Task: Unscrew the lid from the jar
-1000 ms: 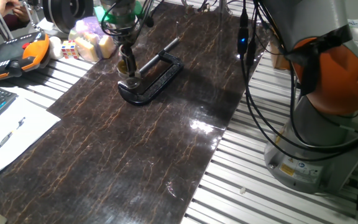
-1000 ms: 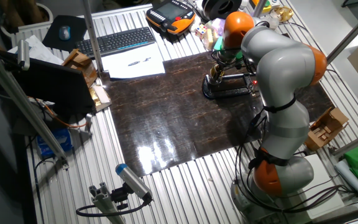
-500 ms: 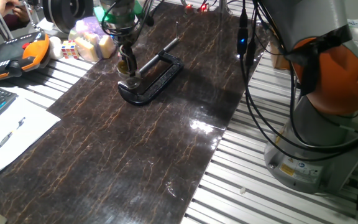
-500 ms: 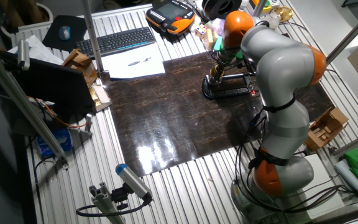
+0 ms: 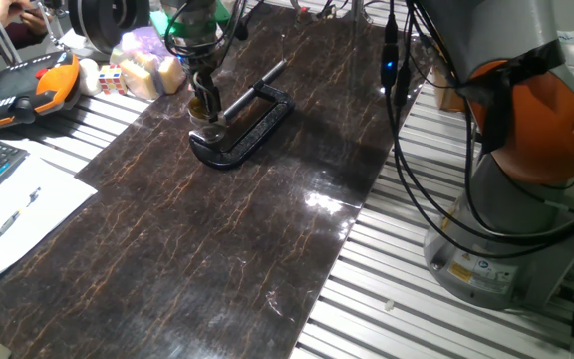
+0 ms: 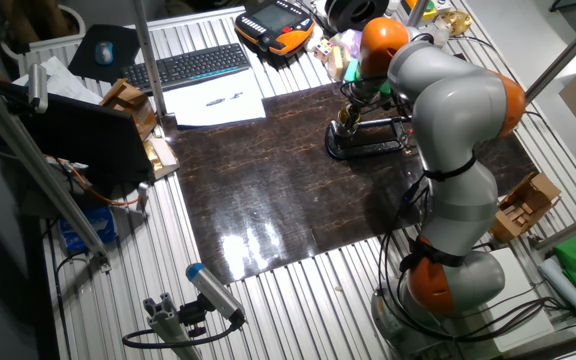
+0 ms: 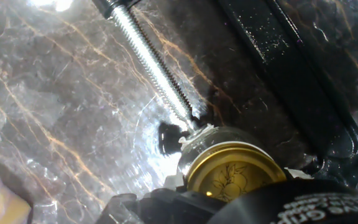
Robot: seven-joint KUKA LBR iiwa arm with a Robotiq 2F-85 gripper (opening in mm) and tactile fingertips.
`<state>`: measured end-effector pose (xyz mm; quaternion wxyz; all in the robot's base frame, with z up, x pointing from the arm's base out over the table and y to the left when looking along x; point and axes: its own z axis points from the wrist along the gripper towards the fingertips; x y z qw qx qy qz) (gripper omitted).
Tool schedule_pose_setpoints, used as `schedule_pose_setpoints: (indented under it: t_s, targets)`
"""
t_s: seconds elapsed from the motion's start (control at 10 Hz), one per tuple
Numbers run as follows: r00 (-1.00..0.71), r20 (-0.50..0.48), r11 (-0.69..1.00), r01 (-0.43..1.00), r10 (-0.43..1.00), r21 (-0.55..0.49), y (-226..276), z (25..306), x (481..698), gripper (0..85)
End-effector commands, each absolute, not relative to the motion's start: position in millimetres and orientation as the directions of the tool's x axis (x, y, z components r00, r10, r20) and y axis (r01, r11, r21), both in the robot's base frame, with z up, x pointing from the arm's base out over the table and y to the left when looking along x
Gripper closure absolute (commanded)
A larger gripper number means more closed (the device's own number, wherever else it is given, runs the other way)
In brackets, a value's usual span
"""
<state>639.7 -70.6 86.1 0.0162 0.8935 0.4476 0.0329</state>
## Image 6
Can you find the white paper sheet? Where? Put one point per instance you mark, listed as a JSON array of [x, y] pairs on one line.
[[203, 114]]

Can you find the open brown cardboard box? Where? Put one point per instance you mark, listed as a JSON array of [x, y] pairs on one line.
[[128, 100]]

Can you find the slanted aluminium post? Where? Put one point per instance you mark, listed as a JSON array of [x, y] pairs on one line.
[[568, 52]]

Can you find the blue tissue pack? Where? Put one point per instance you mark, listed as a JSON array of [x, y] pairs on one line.
[[88, 227]]

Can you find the Rubik's cube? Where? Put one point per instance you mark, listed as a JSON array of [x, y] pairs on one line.
[[323, 50]]

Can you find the dark marble pattern mat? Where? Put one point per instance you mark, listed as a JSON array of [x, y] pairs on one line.
[[268, 175]]

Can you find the black keyboard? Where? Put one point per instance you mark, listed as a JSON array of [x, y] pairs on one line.
[[188, 67]]

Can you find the grey camera with blue cap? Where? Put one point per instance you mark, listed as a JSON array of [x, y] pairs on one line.
[[213, 290]]

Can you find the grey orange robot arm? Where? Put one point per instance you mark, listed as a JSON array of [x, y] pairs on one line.
[[458, 110]]

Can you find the brown cardboard box with inserts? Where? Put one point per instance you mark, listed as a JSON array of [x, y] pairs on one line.
[[524, 205]]

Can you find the plastic bag of sponges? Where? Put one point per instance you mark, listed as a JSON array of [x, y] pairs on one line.
[[342, 52]]

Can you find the black filament spool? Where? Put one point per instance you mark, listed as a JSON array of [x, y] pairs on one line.
[[353, 12]]

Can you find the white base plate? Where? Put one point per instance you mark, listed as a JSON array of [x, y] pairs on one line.
[[523, 300]]

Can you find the black C-clamp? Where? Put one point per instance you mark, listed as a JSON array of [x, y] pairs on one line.
[[368, 149]]

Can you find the long aluminium beam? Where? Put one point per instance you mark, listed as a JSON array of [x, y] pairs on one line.
[[33, 160]]

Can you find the orange black teach pendant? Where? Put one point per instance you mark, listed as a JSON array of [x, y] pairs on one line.
[[273, 20]]

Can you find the slim grey camera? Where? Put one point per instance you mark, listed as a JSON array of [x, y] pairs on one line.
[[38, 87]]

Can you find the black laptop screen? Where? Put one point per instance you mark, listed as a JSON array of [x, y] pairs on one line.
[[83, 135]]

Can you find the loose white papers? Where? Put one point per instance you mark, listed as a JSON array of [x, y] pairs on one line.
[[63, 80]]

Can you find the grey blue computer mouse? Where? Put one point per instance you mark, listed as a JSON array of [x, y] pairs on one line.
[[104, 52]]

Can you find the short aluminium profile post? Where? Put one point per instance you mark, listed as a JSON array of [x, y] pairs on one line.
[[168, 325]]

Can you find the yellow green emergency button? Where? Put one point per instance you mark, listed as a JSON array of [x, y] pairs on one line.
[[425, 11]]

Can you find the black camera ball mount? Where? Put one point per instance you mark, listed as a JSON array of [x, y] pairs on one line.
[[193, 315]]

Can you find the white round bin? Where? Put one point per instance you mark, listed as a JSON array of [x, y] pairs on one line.
[[79, 22]]

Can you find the tall aluminium post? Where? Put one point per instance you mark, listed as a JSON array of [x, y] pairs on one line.
[[145, 50]]

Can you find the pale blue roll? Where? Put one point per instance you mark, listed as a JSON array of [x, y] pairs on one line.
[[563, 287]]

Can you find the thin aluminium post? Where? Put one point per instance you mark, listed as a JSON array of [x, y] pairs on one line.
[[418, 10]]

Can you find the gold metal ornament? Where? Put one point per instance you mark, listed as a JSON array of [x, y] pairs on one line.
[[455, 21]]

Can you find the aluminium frame beam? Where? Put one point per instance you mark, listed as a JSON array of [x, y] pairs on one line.
[[573, 229]]

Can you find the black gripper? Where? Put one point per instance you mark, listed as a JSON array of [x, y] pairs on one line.
[[365, 102]]

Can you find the gold foil box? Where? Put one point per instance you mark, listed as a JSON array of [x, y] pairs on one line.
[[157, 156]]

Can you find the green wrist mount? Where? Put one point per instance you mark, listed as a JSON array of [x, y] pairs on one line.
[[352, 72]]

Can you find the black mouse pad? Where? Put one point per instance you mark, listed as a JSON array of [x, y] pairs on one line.
[[123, 45]]

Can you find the small glass jar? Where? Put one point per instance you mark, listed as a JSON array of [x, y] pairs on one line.
[[346, 131]]

